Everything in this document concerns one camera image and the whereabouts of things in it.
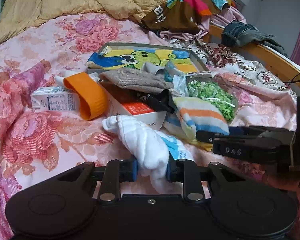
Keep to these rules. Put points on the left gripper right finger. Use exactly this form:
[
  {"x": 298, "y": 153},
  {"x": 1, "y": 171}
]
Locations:
[{"x": 191, "y": 176}]

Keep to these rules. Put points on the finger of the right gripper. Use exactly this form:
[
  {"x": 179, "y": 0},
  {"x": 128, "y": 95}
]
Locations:
[
  {"x": 240, "y": 149},
  {"x": 237, "y": 134}
]

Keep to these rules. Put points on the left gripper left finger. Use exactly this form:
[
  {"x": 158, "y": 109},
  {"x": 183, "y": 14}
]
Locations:
[{"x": 112, "y": 175}]

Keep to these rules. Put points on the striped pastel towel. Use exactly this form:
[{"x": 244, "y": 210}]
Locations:
[{"x": 196, "y": 121}]

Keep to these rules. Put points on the white quilted cloth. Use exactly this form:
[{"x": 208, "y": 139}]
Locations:
[{"x": 151, "y": 148}]

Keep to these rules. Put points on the orange silicone band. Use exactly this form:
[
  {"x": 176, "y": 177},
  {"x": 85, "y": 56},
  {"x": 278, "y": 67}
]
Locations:
[{"x": 93, "y": 100}]

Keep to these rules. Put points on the person's right hand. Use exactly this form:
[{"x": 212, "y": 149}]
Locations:
[{"x": 282, "y": 178}]

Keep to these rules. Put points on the jar of green peas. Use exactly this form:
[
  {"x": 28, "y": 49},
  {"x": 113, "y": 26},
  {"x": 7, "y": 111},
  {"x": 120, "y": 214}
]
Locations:
[{"x": 209, "y": 91}]

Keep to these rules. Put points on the black cloth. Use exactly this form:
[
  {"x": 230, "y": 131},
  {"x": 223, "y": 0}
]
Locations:
[{"x": 158, "y": 102}]

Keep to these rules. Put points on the orange white cardboard box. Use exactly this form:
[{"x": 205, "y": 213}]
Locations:
[{"x": 124, "y": 102}]

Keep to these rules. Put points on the light blue white cloth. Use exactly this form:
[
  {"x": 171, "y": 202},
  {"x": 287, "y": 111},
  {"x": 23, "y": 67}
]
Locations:
[{"x": 169, "y": 73}]

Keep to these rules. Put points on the ornate cream maroon cover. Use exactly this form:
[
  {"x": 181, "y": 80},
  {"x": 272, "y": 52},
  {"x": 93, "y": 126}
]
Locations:
[{"x": 221, "y": 59}]

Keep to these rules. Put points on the pink floral bed sheet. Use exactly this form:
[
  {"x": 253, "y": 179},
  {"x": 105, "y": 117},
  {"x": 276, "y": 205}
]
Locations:
[{"x": 35, "y": 146}]

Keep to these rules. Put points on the grey brown knit cloth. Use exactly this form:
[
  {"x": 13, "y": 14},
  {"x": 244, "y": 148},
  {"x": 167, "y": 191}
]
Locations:
[{"x": 138, "y": 80}]

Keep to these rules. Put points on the white milk carton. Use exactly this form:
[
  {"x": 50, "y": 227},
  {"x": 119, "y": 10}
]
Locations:
[{"x": 55, "y": 99}]

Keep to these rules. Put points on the blue denim jeans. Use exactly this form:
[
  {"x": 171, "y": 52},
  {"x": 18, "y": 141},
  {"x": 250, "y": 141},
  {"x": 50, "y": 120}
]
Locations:
[{"x": 238, "y": 34}]

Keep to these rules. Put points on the frog cartoon towel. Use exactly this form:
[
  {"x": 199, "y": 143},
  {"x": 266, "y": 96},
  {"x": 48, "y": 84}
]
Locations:
[{"x": 135, "y": 58}]

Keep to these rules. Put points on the pink satin garment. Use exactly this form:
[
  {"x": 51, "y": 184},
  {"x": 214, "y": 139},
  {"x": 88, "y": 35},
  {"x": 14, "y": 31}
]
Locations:
[{"x": 222, "y": 19}]

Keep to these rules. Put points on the brown colourful striped garment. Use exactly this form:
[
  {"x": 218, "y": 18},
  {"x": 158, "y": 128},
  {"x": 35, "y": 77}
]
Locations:
[{"x": 180, "y": 16}]

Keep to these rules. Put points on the wooden bed frame rail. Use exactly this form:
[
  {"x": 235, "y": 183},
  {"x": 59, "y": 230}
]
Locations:
[{"x": 279, "y": 65}]

